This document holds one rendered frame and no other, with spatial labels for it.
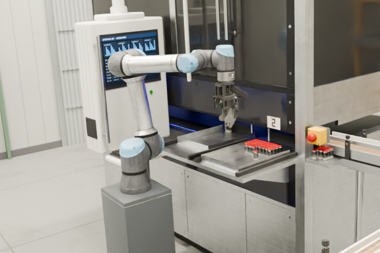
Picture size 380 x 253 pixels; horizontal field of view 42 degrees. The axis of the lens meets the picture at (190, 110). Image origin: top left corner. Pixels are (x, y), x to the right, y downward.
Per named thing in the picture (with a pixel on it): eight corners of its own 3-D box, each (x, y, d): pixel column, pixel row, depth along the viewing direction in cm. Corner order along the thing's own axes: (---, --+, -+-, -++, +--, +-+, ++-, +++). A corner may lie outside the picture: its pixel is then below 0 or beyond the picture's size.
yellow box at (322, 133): (316, 139, 237) (316, 125, 236) (329, 142, 232) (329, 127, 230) (306, 143, 233) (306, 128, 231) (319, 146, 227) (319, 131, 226)
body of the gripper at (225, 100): (212, 108, 217) (211, 81, 214) (227, 105, 222) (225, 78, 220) (224, 111, 211) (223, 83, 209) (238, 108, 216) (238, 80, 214)
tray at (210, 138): (223, 130, 293) (223, 124, 292) (255, 138, 273) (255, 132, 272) (177, 142, 272) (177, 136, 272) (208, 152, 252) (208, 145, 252)
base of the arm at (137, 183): (128, 197, 224) (126, 176, 222) (113, 187, 237) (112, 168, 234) (157, 188, 232) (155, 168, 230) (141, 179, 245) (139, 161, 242)
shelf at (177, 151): (217, 131, 297) (217, 128, 297) (312, 157, 243) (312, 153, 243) (151, 149, 268) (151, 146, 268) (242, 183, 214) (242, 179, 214)
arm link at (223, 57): (218, 44, 217) (236, 44, 213) (219, 69, 219) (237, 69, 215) (211, 46, 210) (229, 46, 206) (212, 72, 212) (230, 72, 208)
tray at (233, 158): (251, 145, 260) (251, 139, 259) (289, 156, 240) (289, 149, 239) (201, 161, 240) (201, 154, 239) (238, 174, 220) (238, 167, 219)
